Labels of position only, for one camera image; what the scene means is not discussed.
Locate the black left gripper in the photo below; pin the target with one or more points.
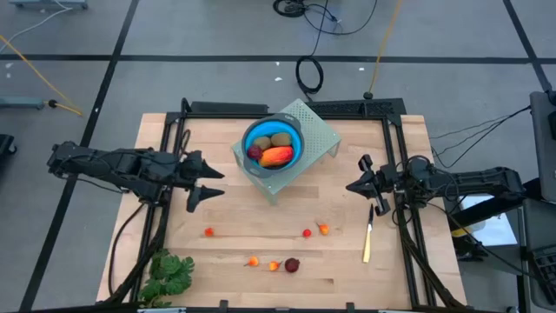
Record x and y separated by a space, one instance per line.
184 176

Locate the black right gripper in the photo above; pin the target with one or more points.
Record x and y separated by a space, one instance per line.
388 182

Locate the dark red pomegranate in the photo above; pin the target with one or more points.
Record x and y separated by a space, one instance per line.
292 264
255 152

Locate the small orange-yellow pear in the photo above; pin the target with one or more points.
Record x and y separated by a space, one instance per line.
324 229
274 265
253 261

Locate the blue collapsible colander grey rim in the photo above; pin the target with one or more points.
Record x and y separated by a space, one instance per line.
249 138

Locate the brown-green kiwi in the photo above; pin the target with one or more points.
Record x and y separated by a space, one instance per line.
262 143
281 139

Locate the small red strawberry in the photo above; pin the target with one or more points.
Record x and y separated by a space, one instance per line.
306 233

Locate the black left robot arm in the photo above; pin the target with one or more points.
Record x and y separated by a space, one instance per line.
113 167

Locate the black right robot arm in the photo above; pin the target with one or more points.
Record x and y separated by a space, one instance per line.
478 180

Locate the small red-orange stemmed fruit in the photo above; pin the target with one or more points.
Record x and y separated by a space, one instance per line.
209 231

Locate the green perforated metal shelf riser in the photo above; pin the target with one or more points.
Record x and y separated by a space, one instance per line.
317 130

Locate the black perforated controller box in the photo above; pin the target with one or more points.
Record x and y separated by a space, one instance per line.
369 107

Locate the black smooth controller box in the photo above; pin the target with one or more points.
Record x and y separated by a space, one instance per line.
230 108

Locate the green leafy plant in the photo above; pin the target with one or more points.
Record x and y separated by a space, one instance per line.
167 276

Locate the black stand beam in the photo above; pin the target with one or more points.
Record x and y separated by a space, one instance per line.
473 211

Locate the black table edge clamp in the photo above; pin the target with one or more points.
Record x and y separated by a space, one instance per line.
223 305
350 307

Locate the white sheet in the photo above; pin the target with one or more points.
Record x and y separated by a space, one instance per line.
491 226

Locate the grey monitor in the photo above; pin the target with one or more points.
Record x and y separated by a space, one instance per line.
545 143

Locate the grey laptop computer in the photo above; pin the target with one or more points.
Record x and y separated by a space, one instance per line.
543 261

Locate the grey stand foot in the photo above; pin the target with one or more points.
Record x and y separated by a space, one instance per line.
48 4
21 103

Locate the black floor equipment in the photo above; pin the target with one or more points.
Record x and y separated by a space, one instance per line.
5 145

